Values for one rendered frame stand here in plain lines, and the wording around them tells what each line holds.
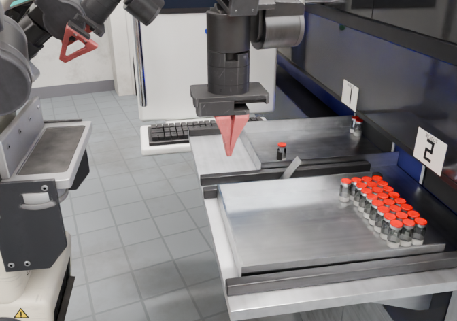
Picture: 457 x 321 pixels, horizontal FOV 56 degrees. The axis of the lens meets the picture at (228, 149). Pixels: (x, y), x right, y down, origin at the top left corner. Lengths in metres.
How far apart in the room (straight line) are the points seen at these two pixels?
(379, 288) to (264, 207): 0.28
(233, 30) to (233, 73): 0.05
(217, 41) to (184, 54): 0.93
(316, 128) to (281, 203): 0.43
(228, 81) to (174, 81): 0.95
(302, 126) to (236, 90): 0.71
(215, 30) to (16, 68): 0.23
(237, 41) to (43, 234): 0.42
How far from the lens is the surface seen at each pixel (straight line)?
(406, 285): 0.75
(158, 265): 2.13
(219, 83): 0.57
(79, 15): 0.90
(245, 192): 0.90
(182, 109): 1.54
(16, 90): 0.51
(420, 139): 0.88
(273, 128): 1.23
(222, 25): 0.55
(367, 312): 1.20
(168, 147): 1.34
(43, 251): 0.75
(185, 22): 1.47
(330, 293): 0.70
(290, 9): 0.59
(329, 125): 1.29
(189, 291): 1.98
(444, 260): 0.79
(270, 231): 0.80
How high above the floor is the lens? 1.35
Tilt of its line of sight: 25 degrees down
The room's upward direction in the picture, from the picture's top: straight up
